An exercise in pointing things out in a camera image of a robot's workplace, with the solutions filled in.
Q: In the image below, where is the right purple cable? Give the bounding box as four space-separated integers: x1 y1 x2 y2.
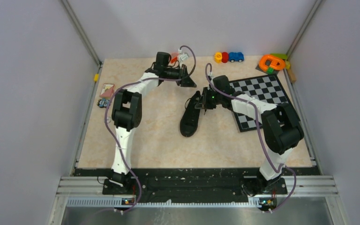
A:
205 63 297 213

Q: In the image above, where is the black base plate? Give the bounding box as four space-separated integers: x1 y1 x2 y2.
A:
102 167 322 204

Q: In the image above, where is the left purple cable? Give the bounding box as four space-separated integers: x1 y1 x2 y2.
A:
104 45 197 215

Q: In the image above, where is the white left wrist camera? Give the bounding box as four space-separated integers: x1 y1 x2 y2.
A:
177 49 189 63

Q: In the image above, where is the orange plastic ring toy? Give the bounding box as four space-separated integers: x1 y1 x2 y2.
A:
258 54 286 74

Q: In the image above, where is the aluminium frame rail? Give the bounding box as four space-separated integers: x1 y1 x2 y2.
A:
60 0 102 66

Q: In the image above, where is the orange toy brick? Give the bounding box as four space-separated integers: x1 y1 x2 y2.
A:
170 52 179 64

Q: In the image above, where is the green toy block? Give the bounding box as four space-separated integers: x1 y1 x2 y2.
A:
271 53 288 60

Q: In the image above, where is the black canvas sneaker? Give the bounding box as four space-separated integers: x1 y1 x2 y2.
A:
180 91 201 137

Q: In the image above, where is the blue toy car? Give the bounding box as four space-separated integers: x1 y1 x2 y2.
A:
228 52 244 62

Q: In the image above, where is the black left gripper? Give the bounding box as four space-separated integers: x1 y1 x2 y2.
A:
164 64 196 88

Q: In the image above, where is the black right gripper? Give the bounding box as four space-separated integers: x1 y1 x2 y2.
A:
195 87 222 110

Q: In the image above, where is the wooden block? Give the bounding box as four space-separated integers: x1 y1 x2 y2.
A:
287 69 297 83

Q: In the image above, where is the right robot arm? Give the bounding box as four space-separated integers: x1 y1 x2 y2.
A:
202 74 304 193

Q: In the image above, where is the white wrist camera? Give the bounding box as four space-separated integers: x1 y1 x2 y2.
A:
177 49 189 63
207 72 214 82

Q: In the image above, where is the yellow toy cylinder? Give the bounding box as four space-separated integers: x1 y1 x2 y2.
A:
214 52 223 63

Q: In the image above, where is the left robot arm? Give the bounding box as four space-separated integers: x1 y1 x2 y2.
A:
109 52 196 194

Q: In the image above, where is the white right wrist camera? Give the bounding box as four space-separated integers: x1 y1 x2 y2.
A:
207 72 214 82

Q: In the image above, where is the small blue toy robot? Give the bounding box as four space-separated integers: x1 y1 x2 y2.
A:
97 98 109 108

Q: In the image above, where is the pink tangram puzzle box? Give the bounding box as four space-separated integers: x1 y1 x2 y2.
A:
99 83 115 98

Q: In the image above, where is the black white checkerboard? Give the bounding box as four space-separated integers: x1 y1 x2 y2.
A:
230 75 292 132

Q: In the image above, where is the red toy cylinder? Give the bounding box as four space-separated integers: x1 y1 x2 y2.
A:
222 52 229 63

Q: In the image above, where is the purple cable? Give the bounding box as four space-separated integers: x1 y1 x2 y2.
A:
205 63 297 213
104 45 197 215

